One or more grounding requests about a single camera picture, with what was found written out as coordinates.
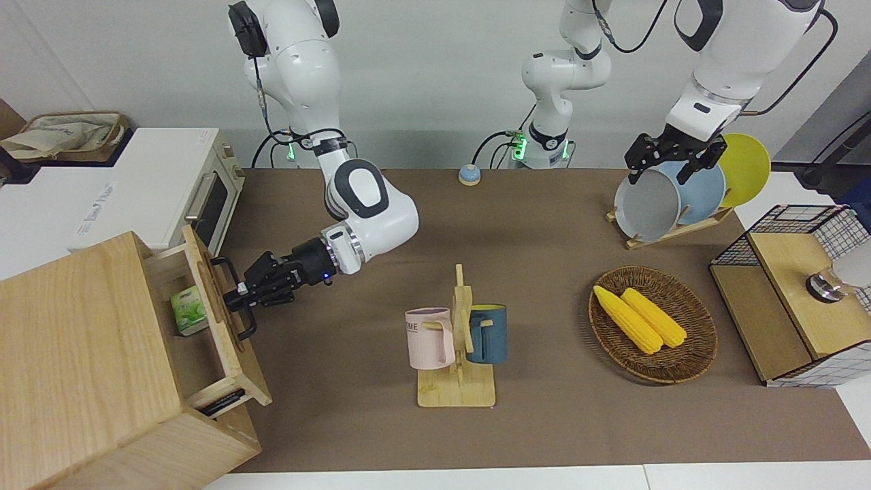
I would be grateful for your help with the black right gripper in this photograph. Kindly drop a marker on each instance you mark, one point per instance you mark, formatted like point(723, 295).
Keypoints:
point(286, 275)

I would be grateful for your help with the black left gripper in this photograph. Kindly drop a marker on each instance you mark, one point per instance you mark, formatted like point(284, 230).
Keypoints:
point(677, 148)

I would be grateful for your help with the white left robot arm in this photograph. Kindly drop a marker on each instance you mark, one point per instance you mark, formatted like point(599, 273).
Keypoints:
point(721, 68)

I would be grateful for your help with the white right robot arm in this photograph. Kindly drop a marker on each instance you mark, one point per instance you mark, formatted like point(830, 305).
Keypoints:
point(306, 75)

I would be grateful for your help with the wooden drawer cabinet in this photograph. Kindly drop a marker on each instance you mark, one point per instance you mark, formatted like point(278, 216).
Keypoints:
point(75, 354)

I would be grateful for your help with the light blue plate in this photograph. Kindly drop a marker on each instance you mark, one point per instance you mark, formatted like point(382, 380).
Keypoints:
point(701, 194)

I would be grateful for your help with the grey plate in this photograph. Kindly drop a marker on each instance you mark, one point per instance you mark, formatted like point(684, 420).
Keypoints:
point(646, 207)

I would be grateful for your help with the wooden plate rack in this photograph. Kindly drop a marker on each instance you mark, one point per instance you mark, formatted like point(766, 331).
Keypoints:
point(687, 228)

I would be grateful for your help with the green white small box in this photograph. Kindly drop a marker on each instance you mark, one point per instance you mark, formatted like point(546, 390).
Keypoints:
point(190, 312)

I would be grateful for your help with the yellow plate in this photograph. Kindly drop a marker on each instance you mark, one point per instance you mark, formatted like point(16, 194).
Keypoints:
point(745, 170)

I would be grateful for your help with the white toaster oven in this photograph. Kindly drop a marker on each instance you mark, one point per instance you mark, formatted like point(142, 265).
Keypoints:
point(150, 184)

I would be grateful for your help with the brown table mat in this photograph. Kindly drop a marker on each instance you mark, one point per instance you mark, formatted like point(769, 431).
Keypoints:
point(544, 224)

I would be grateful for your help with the black stand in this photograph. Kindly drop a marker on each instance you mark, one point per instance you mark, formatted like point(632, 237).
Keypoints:
point(827, 167)

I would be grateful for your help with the yellow corn cob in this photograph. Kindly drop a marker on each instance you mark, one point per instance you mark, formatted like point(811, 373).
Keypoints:
point(629, 320)
point(656, 316)

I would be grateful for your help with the pink mug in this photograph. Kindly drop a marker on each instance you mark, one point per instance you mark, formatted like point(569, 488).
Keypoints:
point(429, 340)

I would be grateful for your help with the round wicker basket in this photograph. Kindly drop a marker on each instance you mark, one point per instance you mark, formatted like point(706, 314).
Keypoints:
point(687, 354)

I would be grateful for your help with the blue service bell wooden base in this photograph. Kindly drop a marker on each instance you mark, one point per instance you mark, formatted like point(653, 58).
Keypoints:
point(469, 175)

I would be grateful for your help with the wooden mug tree stand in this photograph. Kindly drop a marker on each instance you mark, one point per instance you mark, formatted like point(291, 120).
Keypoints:
point(456, 391)

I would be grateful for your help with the dark blue mug yellow inside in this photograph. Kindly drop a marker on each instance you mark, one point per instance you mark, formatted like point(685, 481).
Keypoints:
point(490, 337)

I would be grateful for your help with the beige cloth bag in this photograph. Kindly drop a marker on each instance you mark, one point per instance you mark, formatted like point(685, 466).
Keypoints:
point(61, 136)

